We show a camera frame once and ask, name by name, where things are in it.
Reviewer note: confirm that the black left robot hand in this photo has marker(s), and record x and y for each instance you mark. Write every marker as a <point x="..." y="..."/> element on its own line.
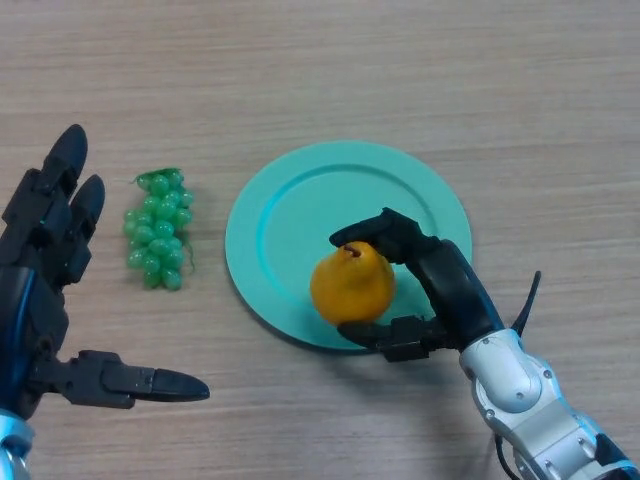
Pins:
<point x="30" y="300"/>

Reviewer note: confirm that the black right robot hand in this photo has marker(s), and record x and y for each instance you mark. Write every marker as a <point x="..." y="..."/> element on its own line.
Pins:
<point x="450" y="285"/>

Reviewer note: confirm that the yellow pear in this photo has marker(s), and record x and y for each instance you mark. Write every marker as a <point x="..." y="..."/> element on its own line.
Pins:
<point x="350" y="290"/>

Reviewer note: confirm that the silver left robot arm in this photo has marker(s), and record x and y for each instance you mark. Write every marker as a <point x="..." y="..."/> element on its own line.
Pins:
<point x="12" y="450"/>

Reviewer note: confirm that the green round plate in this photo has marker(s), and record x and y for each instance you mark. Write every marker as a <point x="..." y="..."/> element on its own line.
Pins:
<point x="295" y="220"/>

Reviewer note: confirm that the green grape bunch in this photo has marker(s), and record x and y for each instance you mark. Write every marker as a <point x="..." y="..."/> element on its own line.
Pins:
<point x="157" y="235"/>

